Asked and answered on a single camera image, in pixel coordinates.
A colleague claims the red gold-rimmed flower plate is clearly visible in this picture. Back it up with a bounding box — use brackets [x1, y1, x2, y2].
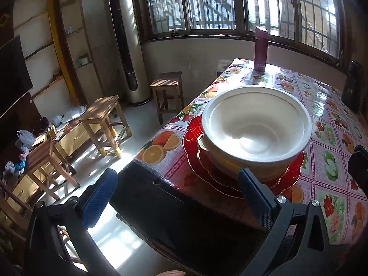
[196, 150, 289, 191]

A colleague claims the white paper bowl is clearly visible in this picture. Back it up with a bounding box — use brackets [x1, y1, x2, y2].
[201, 85, 313, 183]

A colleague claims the cream plastic bowl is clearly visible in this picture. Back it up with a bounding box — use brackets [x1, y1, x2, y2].
[196, 134, 231, 175]

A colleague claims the floral fruit tablecloth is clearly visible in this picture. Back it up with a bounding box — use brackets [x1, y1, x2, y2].
[136, 59, 367, 245]

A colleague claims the low wooden stool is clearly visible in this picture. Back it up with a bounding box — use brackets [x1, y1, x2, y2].
[24, 139, 80, 201]

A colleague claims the black electric kettle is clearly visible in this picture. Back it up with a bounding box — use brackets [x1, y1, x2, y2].
[341, 60, 363, 113]

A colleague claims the white plastic bag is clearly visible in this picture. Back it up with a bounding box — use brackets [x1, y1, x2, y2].
[17, 130, 36, 148]

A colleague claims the dark wooden chair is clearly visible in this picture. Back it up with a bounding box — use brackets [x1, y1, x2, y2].
[110, 161, 265, 275]

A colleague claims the light wooden stool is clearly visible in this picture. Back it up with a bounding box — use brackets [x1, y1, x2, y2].
[80, 95, 132, 158]

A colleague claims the magenta thermos bottle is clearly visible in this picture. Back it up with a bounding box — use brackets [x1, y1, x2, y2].
[254, 26, 268, 73]

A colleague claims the small wooden stool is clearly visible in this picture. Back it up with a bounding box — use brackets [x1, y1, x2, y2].
[150, 71, 184, 125]

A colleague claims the white tower air conditioner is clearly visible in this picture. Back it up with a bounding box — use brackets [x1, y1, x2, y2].
[103, 0, 151, 106]

